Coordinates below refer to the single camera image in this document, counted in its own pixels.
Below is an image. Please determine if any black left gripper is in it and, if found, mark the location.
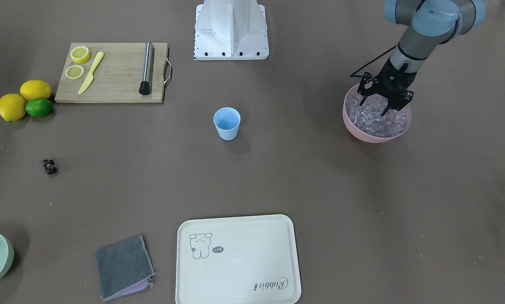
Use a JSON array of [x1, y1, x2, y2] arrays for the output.
[[358, 58, 417, 116]]

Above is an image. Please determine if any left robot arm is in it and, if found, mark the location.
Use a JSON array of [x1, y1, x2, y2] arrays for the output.
[[358, 0, 486, 115]]

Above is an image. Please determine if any pile of ice cubes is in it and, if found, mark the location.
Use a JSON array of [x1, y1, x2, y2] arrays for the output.
[[346, 91, 407, 138]]

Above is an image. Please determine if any light blue cup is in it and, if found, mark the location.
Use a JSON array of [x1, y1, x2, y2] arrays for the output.
[[213, 107, 241, 141]]

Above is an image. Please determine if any pink bowl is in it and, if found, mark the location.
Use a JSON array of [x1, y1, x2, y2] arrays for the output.
[[342, 82, 412, 144]]

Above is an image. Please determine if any cream rabbit tray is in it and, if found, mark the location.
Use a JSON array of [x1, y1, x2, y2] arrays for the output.
[[175, 214, 301, 304]]

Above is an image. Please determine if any steel muddler black tip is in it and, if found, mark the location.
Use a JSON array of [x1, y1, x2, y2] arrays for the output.
[[138, 42, 154, 96]]

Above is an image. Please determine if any bamboo cutting board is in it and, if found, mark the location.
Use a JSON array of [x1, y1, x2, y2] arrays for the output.
[[55, 42, 172, 103]]

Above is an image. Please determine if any yellow plastic knife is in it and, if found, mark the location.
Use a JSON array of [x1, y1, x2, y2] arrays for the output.
[[77, 52, 105, 95]]

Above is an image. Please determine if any lemon half upper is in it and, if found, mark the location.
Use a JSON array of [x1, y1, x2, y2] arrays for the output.
[[70, 46, 91, 64]]

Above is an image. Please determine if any lemon half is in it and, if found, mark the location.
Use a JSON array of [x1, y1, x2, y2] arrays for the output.
[[64, 64, 85, 80], [70, 46, 91, 64]]

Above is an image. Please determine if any grey folded cloth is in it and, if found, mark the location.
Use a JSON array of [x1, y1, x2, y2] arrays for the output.
[[95, 235, 156, 301]]

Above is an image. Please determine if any lemon half lower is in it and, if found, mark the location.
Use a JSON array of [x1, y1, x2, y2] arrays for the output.
[[64, 64, 85, 80]]

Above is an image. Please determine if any green lime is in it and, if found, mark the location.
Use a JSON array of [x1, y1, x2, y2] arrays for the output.
[[24, 98, 53, 117]]

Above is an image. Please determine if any yellow lemon near board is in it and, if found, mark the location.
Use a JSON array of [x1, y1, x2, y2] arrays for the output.
[[20, 79, 52, 101]]

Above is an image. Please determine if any yellow lemon outer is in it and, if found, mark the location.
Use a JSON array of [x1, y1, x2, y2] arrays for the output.
[[0, 94, 27, 122]]

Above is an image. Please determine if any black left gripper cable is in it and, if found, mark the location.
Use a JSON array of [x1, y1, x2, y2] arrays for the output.
[[350, 44, 398, 79]]

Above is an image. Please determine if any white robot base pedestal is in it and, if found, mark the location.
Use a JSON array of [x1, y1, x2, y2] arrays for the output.
[[193, 0, 270, 60]]

